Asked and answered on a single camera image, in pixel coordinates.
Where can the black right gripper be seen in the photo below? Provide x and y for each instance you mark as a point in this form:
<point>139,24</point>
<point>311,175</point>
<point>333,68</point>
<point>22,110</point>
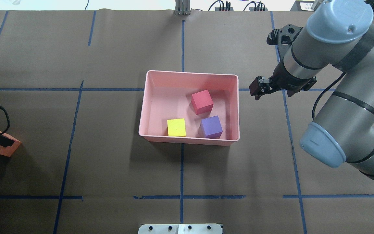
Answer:
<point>283,79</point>

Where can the orange foam block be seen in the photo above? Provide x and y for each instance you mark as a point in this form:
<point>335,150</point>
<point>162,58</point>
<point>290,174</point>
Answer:
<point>8,151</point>

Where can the red foam block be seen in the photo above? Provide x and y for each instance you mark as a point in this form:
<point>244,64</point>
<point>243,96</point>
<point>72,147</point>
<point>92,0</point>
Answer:
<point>202,102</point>

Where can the purple foam block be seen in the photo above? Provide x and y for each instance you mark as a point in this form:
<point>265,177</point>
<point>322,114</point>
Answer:
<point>211,127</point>

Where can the yellow foam block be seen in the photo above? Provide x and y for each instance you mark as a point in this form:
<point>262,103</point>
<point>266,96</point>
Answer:
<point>176,127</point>

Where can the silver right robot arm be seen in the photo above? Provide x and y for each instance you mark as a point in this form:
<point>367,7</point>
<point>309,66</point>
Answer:
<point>339,33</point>

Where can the pink plastic bin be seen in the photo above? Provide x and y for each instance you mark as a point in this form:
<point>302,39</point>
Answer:
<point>168,94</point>

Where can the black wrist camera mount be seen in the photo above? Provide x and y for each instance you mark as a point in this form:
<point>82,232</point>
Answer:
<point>283,36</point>

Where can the aluminium frame post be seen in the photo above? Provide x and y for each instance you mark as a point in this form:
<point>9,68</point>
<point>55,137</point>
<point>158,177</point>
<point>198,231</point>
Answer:
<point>182,7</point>

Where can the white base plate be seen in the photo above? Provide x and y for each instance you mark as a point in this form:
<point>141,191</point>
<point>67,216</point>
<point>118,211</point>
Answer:
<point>199,228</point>

